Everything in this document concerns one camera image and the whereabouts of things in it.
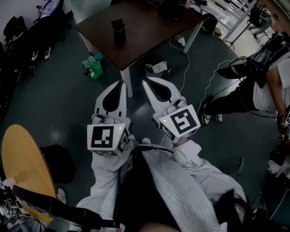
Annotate long white cable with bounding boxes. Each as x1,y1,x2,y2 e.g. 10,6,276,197
159,59,234,146

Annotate round wooden table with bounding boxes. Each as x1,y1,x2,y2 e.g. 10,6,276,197
1,124,58,222

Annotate black trash bin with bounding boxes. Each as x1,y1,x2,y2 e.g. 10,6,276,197
201,13,218,34

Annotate person's left forearm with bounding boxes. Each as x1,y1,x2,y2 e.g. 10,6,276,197
76,135,136,227

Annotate dark brown table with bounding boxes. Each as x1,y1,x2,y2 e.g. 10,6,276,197
74,0,208,99

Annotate person's right hand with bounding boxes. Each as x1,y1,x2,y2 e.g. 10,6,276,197
164,100,186,115

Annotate person's left hand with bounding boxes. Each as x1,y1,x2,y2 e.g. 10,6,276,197
97,116,122,125

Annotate person's right forearm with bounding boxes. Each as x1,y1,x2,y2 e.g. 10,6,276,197
172,139,247,204

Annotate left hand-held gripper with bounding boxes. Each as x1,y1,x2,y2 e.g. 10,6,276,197
87,81,131,157

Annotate black strap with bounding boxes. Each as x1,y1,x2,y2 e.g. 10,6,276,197
11,184,121,229

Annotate white adapter cable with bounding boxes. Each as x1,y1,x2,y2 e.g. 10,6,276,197
169,36,191,92

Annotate small black box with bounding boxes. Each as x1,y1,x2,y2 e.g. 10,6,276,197
111,19,126,45

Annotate black chair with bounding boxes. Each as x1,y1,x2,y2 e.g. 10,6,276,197
40,145,76,184

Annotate white cloth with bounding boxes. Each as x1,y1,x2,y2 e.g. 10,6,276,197
268,159,290,180

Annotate white metal frame table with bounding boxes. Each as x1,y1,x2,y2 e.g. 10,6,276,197
222,0,259,42

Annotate person's black top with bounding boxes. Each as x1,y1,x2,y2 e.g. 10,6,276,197
116,147,182,232

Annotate black tripod stand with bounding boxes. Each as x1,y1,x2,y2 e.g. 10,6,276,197
224,21,252,48

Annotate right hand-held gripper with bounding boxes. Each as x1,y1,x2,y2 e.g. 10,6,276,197
142,77,202,144

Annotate black and white bag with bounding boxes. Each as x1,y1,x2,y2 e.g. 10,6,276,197
145,58,171,74

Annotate green plastic bag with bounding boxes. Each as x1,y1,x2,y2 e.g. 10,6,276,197
82,53,105,80

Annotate black cable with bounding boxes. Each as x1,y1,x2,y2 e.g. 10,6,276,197
113,145,174,227

